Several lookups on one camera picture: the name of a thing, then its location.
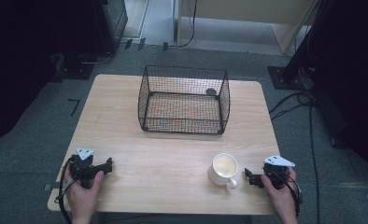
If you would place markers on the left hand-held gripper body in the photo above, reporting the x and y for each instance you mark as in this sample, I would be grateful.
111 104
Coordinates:
82 168

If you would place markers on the dark grey cabinet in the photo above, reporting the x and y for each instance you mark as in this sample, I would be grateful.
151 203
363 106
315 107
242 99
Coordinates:
116 15

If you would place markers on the person's right hand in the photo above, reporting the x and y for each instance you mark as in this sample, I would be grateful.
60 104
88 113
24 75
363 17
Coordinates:
280 196

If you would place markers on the light wooden cabinet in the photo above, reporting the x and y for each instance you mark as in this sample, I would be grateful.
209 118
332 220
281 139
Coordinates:
250 12

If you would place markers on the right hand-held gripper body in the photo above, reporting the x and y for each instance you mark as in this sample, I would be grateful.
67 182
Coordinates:
275 174

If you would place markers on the dark curtain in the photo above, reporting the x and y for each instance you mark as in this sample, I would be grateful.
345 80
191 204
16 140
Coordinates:
20 62
353 77

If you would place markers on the black stand base plate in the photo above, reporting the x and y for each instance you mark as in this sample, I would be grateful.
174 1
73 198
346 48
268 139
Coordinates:
74 67
289 77

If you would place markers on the grey table bracket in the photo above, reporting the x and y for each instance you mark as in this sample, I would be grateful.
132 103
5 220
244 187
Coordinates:
50 187

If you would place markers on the person's left hand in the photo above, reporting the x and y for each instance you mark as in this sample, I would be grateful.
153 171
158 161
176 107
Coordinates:
83 196

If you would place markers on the white cup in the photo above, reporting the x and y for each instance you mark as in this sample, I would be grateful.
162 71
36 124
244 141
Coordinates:
224 169

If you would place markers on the dark round tag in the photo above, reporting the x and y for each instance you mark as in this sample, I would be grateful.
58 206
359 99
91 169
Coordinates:
210 91

